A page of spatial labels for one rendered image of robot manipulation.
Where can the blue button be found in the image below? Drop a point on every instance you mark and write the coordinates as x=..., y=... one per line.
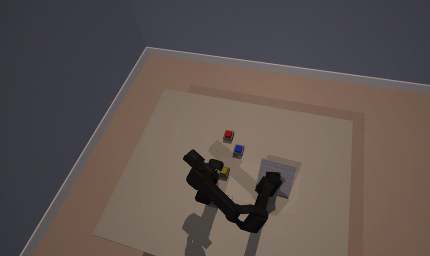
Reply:
x=238, y=150

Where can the red button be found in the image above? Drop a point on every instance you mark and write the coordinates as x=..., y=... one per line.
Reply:
x=228, y=135

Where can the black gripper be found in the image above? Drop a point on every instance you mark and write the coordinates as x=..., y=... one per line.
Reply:
x=200, y=196

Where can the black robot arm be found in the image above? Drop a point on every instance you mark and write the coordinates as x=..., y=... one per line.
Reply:
x=201, y=178

